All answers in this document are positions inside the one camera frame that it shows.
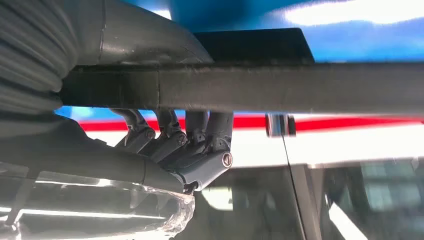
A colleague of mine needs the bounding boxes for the chrome black stanchion post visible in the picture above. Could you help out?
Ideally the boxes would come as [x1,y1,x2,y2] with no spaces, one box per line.
[264,114,297,137]

